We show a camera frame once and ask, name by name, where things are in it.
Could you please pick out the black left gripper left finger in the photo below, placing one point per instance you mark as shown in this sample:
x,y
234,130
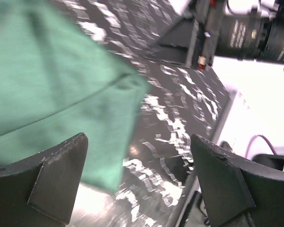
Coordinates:
x,y
40,190

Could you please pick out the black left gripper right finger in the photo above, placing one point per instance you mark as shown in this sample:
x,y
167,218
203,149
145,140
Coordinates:
x,y
237,192

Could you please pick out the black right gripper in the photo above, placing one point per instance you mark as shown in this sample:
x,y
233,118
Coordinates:
x,y
257,35

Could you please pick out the dark green cloth napkin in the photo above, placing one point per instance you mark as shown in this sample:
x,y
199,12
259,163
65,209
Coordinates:
x,y
56,82

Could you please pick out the black marble pattern mat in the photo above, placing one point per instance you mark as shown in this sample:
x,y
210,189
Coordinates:
x,y
158,181

